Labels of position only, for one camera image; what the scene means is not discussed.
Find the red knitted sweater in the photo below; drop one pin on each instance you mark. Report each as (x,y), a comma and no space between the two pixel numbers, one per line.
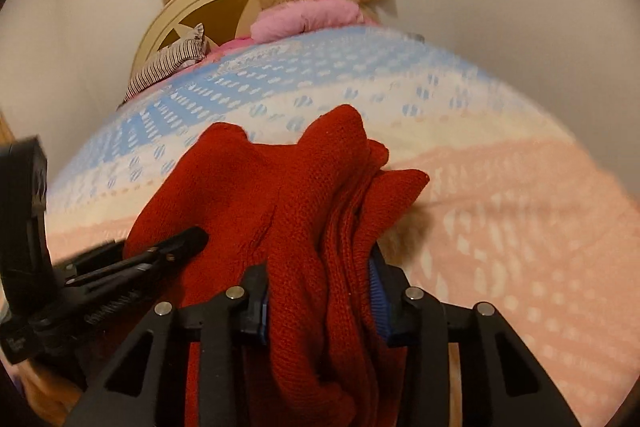
(300,207)

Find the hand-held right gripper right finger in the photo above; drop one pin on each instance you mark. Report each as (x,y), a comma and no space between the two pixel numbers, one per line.
(382,297)

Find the cream wooden headboard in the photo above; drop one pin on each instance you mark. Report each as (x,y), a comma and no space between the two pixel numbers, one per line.
(210,12)

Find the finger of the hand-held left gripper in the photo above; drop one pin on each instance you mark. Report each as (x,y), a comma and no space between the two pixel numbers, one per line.
(150,257)

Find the pink and blue dotted bedspread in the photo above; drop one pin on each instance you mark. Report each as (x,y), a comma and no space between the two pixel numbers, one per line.
(475,167)

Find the striped pillow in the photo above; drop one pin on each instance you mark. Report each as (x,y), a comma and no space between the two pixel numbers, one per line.
(167,57)

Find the pink pillow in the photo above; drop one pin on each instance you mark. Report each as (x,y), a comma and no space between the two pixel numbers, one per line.
(305,14)

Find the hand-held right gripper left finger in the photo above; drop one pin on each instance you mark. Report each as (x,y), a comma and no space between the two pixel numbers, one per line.
(252,302)

